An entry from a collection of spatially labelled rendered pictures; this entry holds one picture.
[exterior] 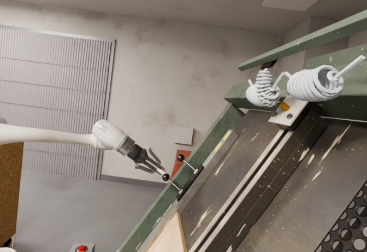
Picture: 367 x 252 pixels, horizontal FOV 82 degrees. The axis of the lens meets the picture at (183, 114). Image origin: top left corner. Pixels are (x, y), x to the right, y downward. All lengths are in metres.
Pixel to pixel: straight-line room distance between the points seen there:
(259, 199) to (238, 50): 4.05
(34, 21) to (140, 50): 2.23
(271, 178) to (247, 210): 0.11
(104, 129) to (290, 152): 0.79
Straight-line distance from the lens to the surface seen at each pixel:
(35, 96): 5.27
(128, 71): 4.51
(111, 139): 1.06
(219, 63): 4.41
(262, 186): 0.63
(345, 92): 0.57
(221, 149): 1.02
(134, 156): 1.07
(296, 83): 0.48
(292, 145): 0.64
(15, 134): 1.12
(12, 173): 2.93
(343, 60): 1.37
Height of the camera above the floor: 1.82
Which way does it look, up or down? 3 degrees down
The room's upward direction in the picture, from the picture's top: 8 degrees clockwise
